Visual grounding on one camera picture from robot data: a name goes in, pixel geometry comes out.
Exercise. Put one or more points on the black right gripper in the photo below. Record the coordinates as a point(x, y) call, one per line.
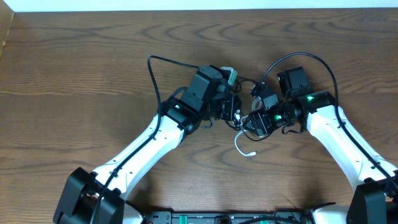
point(259, 118)

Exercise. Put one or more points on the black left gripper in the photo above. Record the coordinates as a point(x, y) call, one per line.
point(235, 105)

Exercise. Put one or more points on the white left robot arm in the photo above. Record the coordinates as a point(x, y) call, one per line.
point(100, 196)

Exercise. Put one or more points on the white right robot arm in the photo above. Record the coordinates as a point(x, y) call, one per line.
point(373, 178)

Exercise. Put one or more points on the cardboard side panel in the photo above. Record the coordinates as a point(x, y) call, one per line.
point(6, 18)

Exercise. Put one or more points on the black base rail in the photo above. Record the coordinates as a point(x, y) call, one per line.
point(217, 217)

